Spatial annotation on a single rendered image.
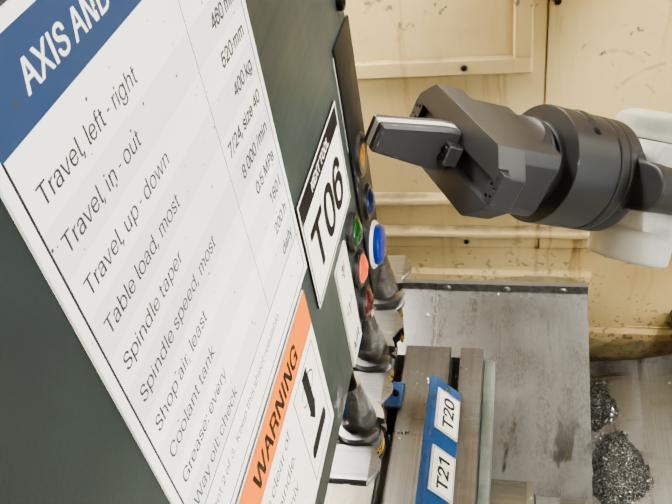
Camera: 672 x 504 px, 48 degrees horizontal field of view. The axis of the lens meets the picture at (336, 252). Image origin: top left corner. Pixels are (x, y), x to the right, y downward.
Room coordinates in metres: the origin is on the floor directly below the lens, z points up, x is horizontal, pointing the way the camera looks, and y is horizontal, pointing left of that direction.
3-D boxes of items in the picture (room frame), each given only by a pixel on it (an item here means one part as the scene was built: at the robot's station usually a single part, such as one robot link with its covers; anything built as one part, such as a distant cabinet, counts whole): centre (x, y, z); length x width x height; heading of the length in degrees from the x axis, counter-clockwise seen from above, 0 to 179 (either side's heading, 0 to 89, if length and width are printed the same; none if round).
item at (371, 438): (0.55, 0.01, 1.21); 0.06 x 0.06 x 0.03
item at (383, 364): (0.66, -0.02, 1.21); 0.06 x 0.06 x 0.03
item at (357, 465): (0.50, 0.03, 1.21); 0.07 x 0.05 x 0.01; 72
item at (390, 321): (0.71, -0.04, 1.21); 0.07 x 0.05 x 0.01; 72
